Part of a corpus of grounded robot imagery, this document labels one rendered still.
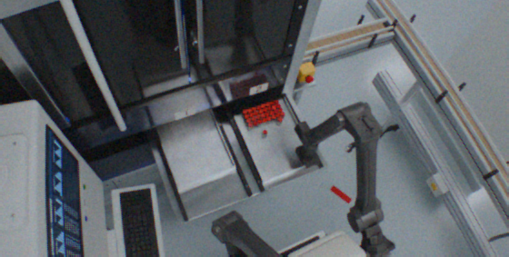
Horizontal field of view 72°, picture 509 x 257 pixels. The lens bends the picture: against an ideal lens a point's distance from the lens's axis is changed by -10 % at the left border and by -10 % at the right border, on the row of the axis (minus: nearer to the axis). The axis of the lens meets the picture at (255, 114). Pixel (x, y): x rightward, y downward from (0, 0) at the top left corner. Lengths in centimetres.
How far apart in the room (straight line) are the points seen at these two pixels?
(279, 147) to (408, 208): 136
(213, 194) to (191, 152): 21
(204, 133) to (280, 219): 101
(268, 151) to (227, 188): 25
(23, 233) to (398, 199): 237
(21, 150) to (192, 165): 84
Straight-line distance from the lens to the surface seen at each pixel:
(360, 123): 112
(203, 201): 167
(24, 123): 118
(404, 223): 283
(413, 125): 245
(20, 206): 105
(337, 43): 203
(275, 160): 174
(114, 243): 177
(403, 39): 225
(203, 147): 174
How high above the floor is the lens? 249
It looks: 62 degrees down
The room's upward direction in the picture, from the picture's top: 11 degrees clockwise
